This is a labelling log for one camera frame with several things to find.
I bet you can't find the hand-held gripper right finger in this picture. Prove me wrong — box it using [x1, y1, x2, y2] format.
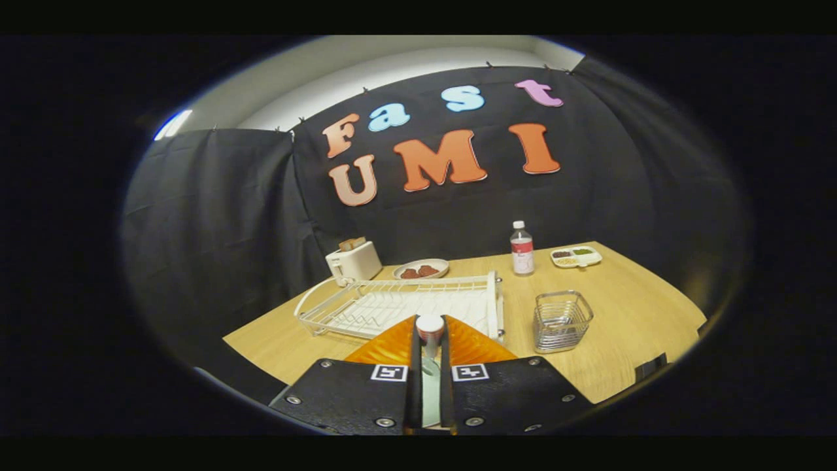
[439, 315, 594, 434]

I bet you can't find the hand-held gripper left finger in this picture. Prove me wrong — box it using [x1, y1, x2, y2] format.
[269, 315, 423, 436]

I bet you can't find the light green plate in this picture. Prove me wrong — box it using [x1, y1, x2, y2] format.
[422, 366, 441, 428]

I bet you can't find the red striped handle spoon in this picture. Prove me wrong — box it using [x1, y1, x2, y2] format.
[416, 314, 446, 377]

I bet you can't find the white wire dish rack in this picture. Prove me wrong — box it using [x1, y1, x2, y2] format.
[294, 271, 505, 344]

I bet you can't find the metal wire basket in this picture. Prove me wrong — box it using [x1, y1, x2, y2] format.
[533, 290, 594, 354]

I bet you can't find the cream oval plate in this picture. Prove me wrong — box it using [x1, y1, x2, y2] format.
[393, 258, 450, 281]

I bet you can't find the white toaster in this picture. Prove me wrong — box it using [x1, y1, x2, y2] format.
[325, 241, 383, 286]

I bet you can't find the clear plastic bottle red label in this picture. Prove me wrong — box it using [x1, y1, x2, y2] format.
[510, 220, 535, 276]

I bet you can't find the white divided food tray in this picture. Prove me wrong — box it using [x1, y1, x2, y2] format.
[551, 245, 603, 269]

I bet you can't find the black table edge clamp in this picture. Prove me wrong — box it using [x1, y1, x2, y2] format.
[634, 353, 669, 382]

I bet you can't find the black backdrop cloth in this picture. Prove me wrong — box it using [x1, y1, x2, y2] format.
[121, 56, 746, 406]

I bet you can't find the ceiling light panel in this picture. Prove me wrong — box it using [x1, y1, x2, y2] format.
[154, 109, 194, 141]

